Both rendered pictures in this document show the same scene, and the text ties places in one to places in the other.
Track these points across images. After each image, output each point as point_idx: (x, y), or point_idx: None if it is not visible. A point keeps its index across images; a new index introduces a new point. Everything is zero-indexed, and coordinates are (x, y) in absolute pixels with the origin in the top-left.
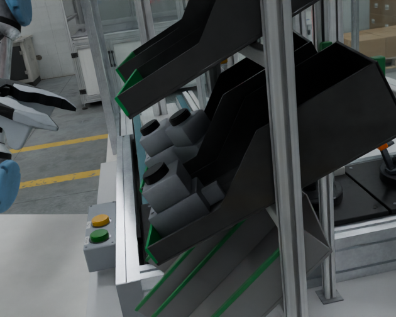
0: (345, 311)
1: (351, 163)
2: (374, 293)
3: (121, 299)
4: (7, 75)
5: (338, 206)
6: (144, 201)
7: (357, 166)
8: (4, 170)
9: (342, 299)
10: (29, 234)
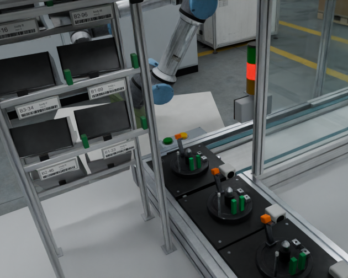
0: (157, 256)
1: (305, 226)
2: (175, 269)
3: (131, 167)
4: (182, 43)
5: (217, 223)
6: (215, 143)
7: (291, 228)
8: (156, 87)
9: (165, 254)
10: (200, 122)
